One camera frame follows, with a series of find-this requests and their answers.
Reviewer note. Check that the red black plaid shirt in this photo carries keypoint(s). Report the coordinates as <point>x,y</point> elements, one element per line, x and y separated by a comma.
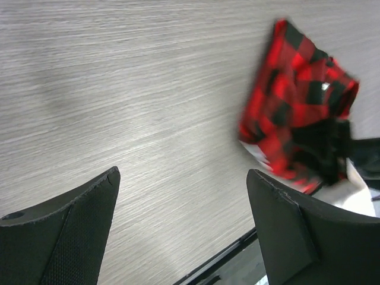
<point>296,85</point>

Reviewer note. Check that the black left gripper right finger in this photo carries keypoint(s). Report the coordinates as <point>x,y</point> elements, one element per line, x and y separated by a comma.
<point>307,241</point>

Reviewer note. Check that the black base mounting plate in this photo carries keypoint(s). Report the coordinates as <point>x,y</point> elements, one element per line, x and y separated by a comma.
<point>239,263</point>

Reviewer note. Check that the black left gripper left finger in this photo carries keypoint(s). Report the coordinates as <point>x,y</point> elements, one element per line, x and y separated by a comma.
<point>61,240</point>

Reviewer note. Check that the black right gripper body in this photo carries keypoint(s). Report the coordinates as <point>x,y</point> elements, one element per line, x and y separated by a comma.
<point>323,148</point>

